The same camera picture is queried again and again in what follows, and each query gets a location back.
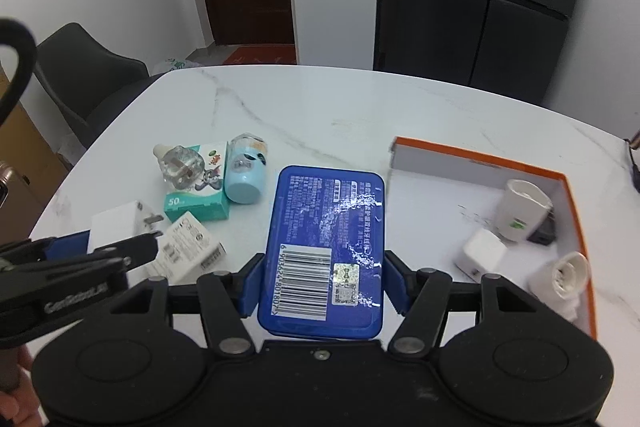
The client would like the white green plastic bag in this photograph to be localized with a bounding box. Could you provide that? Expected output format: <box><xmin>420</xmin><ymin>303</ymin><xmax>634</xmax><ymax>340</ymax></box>
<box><xmin>152</xmin><ymin>56</ymin><xmax>203</xmax><ymax>75</ymax></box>

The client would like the person's left hand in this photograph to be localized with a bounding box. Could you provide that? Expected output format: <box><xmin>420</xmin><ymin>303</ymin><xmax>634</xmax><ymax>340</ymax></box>
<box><xmin>0</xmin><ymin>349</ymin><xmax>48</xmax><ymax>427</ymax></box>

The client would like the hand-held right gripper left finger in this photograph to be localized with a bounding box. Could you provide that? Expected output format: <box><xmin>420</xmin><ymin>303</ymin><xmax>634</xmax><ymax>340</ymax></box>
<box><xmin>111</xmin><ymin>253</ymin><xmax>266</xmax><ymax>355</ymax></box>

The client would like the glossy white usb charger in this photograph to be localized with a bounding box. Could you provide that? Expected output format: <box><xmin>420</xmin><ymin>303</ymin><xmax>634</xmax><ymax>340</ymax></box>
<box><xmin>454</xmin><ymin>228</ymin><xmax>508</xmax><ymax>280</ymax></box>

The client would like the black strap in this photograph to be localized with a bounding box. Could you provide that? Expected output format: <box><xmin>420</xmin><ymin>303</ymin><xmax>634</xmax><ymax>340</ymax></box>
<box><xmin>0</xmin><ymin>18</ymin><xmax>38</xmax><ymax>128</ymax></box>

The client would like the black plug adapter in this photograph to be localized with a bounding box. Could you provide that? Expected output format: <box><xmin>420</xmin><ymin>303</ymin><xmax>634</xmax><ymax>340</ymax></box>
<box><xmin>527</xmin><ymin>212</ymin><xmax>558</xmax><ymax>245</ymax></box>

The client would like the blue plastic box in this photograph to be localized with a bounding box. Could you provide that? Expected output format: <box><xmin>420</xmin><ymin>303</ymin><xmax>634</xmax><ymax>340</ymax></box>
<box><xmin>257</xmin><ymin>164</ymin><xmax>387</xmax><ymax>342</ymax></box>

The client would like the clear refill bottle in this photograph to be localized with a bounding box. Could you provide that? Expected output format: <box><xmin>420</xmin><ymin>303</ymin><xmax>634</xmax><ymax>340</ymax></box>
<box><xmin>152</xmin><ymin>143</ymin><xmax>206</xmax><ymax>185</ymax></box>

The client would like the teal adhesive bandage box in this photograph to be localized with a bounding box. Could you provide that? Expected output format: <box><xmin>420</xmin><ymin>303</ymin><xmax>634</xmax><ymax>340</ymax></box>
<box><xmin>164</xmin><ymin>141</ymin><xmax>232</xmax><ymax>223</ymax></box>

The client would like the light blue toothpick holder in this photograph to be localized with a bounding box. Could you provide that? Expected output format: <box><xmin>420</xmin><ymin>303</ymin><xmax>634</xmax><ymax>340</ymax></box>
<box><xmin>223</xmin><ymin>133</ymin><xmax>269</xmax><ymax>204</ymax></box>

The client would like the white mosquito repellent heater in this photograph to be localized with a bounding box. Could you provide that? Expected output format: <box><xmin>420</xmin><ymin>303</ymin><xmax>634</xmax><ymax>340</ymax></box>
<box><xmin>495</xmin><ymin>179</ymin><xmax>554</xmax><ymax>242</ymax></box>
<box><xmin>527</xmin><ymin>252</ymin><xmax>592</xmax><ymax>323</ymax></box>

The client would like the small white cardboard box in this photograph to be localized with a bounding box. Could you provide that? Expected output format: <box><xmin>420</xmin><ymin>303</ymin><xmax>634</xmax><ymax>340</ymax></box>
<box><xmin>145</xmin><ymin>213</ymin><xmax>226</xmax><ymax>285</ymax></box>

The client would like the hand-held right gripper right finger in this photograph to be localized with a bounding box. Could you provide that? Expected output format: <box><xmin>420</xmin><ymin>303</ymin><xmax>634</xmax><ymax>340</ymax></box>
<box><xmin>384</xmin><ymin>252</ymin><xmax>541</xmax><ymax>356</ymax></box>

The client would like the black refrigerator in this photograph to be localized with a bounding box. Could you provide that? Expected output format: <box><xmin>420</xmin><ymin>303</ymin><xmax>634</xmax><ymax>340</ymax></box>
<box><xmin>372</xmin><ymin>0</ymin><xmax>591</xmax><ymax>105</ymax></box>

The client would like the dark green chair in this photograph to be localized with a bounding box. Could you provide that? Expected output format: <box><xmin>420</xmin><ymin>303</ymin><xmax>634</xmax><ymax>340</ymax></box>
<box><xmin>31</xmin><ymin>23</ymin><xmax>166</xmax><ymax>148</ymax></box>

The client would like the red doormat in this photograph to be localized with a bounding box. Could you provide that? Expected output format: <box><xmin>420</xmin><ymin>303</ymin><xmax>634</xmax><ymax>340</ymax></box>
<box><xmin>221</xmin><ymin>47</ymin><xmax>296</xmax><ymax>65</ymax></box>

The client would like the white square charger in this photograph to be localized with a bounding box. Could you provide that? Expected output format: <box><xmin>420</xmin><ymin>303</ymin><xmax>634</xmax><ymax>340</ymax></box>
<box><xmin>87</xmin><ymin>201</ymin><xmax>166</xmax><ymax>258</ymax></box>

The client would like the brown cardboard box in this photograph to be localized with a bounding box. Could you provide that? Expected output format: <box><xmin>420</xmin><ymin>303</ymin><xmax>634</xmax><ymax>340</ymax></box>
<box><xmin>0</xmin><ymin>62</ymin><xmax>73</xmax><ymax>253</ymax></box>

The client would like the orange white box lid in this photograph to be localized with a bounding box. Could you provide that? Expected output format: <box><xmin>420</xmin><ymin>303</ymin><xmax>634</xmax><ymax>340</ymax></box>
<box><xmin>389</xmin><ymin>136</ymin><xmax>599</xmax><ymax>340</ymax></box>

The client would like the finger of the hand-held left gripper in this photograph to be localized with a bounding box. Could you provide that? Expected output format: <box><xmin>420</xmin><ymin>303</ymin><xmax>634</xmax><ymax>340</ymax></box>
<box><xmin>0</xmin><ymin>231</ymin><xmax>92</xmax><ymax>264</ymax></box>
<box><xmin>30</xmin><ymin>234</ymin><xmax>163</xmax><ymax>290</ymax></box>

